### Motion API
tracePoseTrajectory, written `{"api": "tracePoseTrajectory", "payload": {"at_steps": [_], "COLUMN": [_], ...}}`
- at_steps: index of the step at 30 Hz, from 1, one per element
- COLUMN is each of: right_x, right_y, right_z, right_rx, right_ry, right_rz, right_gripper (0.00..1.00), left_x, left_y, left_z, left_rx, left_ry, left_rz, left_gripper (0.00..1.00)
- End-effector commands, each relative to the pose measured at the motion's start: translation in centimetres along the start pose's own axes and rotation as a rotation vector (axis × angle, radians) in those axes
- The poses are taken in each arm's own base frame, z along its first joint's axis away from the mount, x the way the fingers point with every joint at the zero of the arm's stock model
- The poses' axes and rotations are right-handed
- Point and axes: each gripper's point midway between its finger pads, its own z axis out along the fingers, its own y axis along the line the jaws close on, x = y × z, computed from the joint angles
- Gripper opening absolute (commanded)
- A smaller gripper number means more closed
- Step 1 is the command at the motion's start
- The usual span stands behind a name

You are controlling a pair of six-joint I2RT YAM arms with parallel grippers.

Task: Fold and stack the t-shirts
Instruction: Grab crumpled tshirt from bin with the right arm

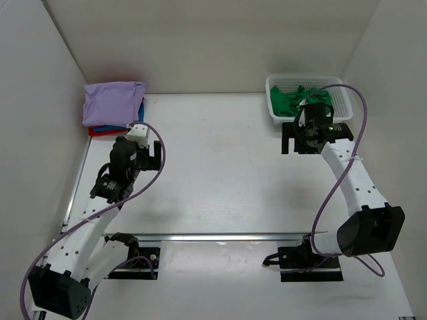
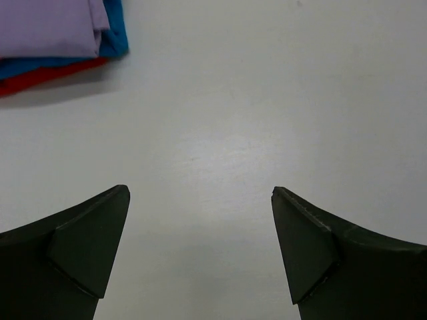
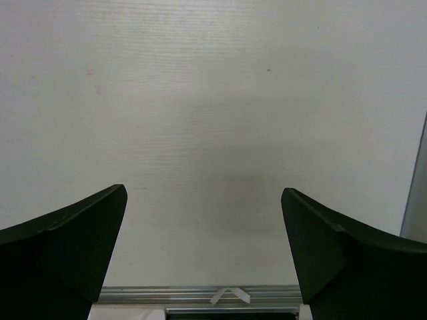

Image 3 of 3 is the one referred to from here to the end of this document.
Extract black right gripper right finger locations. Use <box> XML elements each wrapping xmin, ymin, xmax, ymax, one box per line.
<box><xmin>281</xmin><ymin>188</ymin><xmax>426</xmax><ymax>319</ymax></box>

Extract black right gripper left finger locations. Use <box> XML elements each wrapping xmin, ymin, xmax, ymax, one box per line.
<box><xmin>1</xmin><ymin>184</ymin><xmax>127</xmax><ymax>319</ymax></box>

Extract white tape strip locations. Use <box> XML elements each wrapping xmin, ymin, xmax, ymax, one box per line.
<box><xmin>209</xmin><ymin>287</ymin><xmax>251</xmax><ymax>305</ymax></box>

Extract aluminium table edge rail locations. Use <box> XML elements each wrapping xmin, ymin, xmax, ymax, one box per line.
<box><xmin>98</xmin><ymin>285</ymin><xmax>302</xmax><ymax>305</ymax></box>

